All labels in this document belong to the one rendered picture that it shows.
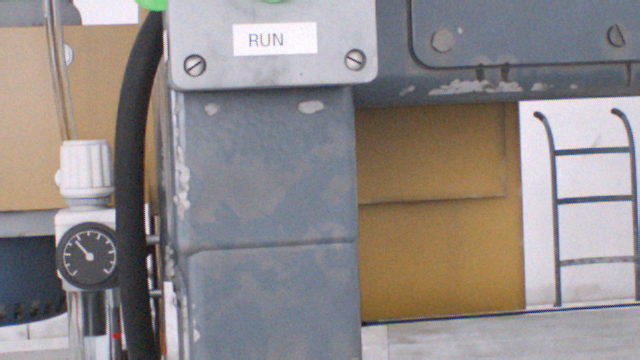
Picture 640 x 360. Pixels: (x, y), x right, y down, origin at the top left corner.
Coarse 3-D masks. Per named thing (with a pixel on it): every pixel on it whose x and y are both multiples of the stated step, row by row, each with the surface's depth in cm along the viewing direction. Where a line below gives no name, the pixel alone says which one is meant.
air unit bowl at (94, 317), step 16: (112, 288) 70; (80, 304) 70; (96, 304) 69; (112, 304) 70; (80, 320) 70; (96, 320) 70; (112, 320) 70; (80, 336) 70; (96, 336) 70; (112, 336) 70; (80, 352) 70; (96, 352) 70; (112, 352) 70
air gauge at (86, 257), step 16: (80, 224) 68; (96, 224) 68; (64, 240) 68; (80, 240) 68; (96, 240) 68; (112, 240) 68; (64, 256) 68; (80, 256) 68; (96, 256) 68; (112, 256) 68; (64, 272) 68; (80, 272) 68; (96, 272) 68; (112, 272) 68; (80, 288) 68; (96, 288) 68
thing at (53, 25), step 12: (48, 0) 75; (48, 12) 75; (60, 12) 66; (48, 24) 75; (60, 24) 66; (48, 36) 74; (60, 36) 67; (48, 48) 74; (60, 48) 67; (60, 60) 68; (60, 72) 68; (60, 84) 69; (60, 96) 70; (60, 108) 74; (60, 120) 74; (72, 120) 71; (60, 132) 74; (72, 132) 71
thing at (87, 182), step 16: (64, 144) 70; (80, 144) 69; (96, 144) 69; (64, 160) 70; (80, 160) 69; (96, 160) 69; (64, 176) 70; (80, 176) 69; (96, 176) 69; (112, 176) 71; (64, 192) 70; (80, 192) 69; (96, 192) 69; (112, 192) 70; (80, 208) 70; (96, 208) 70; (112, 208) 70; (64, 224) 69; (112, 224) 69; (64, 288) 70
